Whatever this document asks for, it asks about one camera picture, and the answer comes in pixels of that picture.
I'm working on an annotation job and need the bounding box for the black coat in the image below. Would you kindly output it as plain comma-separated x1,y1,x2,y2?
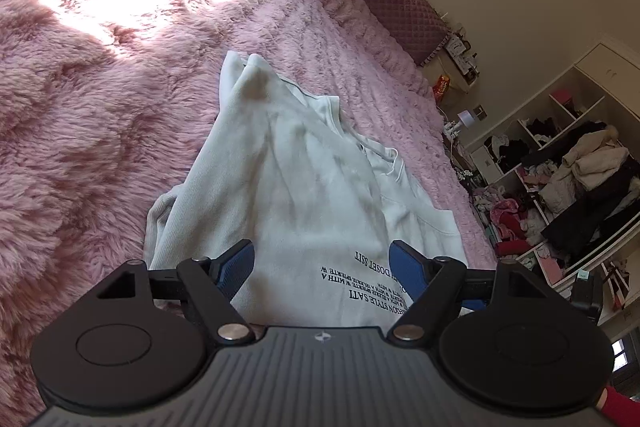
541,164,640,259

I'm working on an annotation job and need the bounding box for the cream coat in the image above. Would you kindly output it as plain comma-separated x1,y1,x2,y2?
539,126,632,208

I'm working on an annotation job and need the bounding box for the pink fluffy blanket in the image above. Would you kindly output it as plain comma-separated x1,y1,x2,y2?
0,0,501,423

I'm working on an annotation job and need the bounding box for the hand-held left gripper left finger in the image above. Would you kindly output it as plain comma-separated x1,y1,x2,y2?
95,239,256,343

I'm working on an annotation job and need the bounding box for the wooden nightstand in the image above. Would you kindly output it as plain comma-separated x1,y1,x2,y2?
440,123,483,180

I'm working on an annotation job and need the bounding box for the white open wardrobe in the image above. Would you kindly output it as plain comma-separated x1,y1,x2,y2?
470,36,640,324

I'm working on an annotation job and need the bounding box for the white bedside shelf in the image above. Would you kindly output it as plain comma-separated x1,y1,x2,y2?
422,32,483,95

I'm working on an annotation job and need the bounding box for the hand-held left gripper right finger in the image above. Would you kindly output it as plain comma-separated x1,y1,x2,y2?
387,239,551,343

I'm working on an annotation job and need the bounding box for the pink and red clothes pile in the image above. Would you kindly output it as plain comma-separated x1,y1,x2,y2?
472,184,543,258

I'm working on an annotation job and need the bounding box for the white printed sweatshirt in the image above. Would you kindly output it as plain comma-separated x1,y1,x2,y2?
144,51,471,328

